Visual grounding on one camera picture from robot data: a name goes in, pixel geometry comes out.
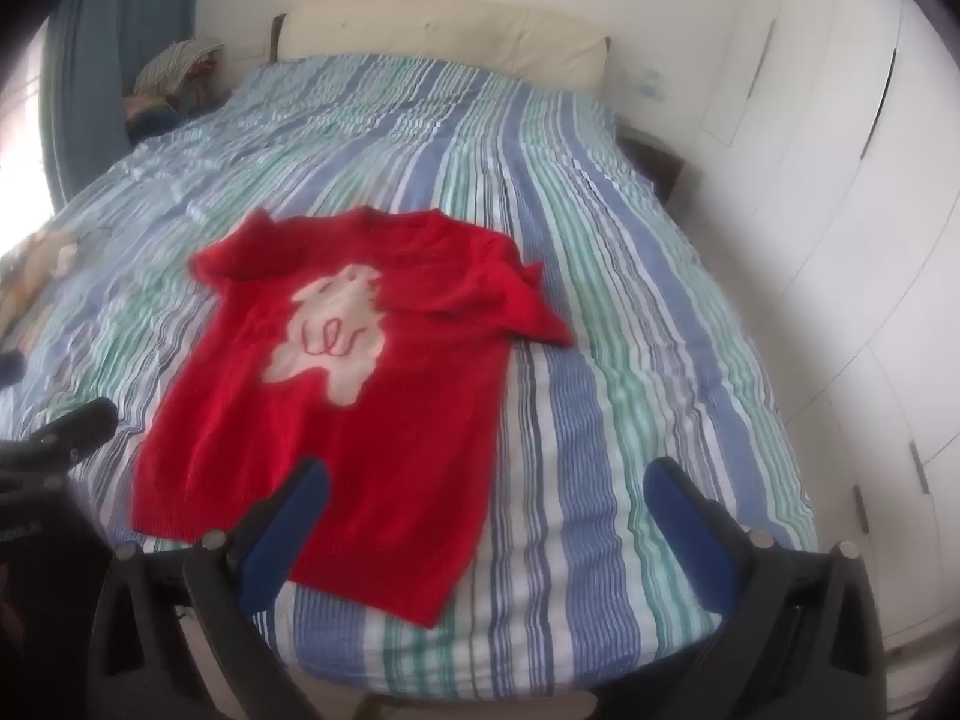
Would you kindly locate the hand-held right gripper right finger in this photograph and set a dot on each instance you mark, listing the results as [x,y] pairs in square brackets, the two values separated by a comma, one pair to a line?
[690,532]

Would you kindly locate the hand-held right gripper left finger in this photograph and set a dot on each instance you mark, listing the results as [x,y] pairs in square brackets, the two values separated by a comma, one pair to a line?
[289,532]

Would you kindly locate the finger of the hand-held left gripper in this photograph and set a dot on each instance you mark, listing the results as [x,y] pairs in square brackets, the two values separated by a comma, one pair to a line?
[79,427]

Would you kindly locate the red knit sweater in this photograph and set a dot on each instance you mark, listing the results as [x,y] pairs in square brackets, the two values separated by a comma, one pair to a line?
[420,465]

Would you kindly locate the striped blue green blanket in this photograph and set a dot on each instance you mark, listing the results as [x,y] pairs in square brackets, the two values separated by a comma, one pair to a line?
[600,390]

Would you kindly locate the beige plush toy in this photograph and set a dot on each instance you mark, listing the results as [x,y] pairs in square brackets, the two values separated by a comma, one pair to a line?
[41,262]

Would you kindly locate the colourful folded cloth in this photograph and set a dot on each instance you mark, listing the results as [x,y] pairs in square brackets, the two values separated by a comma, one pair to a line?
[150,116]

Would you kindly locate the white wardrobe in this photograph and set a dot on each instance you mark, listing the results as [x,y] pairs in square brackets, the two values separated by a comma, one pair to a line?
[840,240]

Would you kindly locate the striped grey cloth pile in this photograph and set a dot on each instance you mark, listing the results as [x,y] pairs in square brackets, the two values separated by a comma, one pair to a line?
[176,64]

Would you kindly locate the blue curtain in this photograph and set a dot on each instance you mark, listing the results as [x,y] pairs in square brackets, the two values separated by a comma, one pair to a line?
[120,30]

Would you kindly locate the cream padded headboard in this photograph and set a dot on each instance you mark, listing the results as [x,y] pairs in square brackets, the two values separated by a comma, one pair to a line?
[450,34]

